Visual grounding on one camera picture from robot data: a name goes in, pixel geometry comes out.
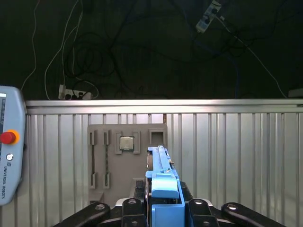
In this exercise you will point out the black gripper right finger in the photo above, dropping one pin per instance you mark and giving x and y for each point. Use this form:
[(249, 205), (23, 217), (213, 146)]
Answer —
[(201, 212)]

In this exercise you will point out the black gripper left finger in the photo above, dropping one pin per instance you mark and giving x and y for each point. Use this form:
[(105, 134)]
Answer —
[(132, 212)]

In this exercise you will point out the hard disk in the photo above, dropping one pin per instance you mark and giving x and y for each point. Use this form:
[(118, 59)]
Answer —
[(163, 186)]

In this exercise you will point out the grey parts rack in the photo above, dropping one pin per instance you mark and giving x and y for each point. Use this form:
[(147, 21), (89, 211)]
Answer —
[(127, 170)]

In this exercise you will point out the dark RAM stick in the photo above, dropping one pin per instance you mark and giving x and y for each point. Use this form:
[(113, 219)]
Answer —
[(106, 160)]

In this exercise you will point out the silver CPU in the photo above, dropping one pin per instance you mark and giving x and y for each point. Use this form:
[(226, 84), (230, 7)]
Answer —
[(126, 143)]

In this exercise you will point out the white power strip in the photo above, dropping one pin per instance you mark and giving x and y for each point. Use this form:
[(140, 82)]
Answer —
[(75, 94), (207, 16)]

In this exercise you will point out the pale blue teach pendant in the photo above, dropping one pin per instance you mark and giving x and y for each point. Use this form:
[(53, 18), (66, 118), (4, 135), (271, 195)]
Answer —
[(11, 113)]

